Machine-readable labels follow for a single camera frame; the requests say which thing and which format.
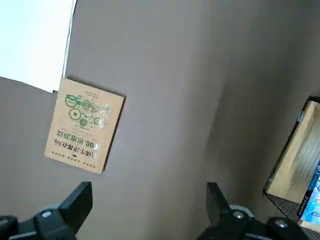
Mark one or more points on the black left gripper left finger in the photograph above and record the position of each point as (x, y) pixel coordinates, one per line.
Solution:
(70, 210)

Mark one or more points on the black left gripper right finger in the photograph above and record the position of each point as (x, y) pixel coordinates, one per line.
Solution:
(225, 225)

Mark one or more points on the blue illustrated book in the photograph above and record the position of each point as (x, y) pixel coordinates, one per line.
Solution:
(312, 200)

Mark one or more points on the brown cover book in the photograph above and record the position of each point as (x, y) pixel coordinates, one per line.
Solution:
(82, 125)

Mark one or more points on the wooden shelf board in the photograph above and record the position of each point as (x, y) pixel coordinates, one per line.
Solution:
(295, 162)

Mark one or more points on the white paper clipboard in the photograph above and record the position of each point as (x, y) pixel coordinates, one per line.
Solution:
(30, 37)

